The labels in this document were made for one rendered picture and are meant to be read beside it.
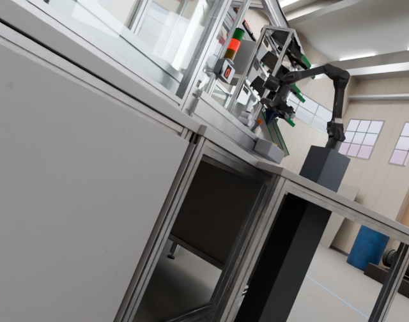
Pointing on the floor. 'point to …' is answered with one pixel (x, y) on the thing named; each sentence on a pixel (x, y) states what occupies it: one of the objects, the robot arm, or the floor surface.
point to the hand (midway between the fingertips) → (270, 118)
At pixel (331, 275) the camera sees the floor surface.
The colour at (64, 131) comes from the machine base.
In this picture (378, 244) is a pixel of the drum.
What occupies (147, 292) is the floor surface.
